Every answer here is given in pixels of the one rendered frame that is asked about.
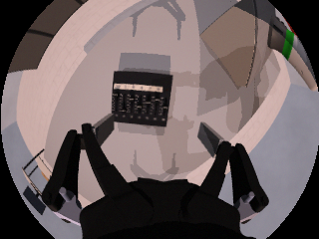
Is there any black lighting desk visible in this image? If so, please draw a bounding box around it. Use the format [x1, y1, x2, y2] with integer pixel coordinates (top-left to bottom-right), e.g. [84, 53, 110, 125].
[112, 71, 173, 127]

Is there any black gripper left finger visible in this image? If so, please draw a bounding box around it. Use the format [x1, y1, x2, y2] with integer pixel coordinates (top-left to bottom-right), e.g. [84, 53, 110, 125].
[41, 114, 154, 227]

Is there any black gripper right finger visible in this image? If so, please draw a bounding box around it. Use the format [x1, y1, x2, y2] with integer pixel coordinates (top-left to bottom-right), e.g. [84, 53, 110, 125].
[182, 122, 269, 225]

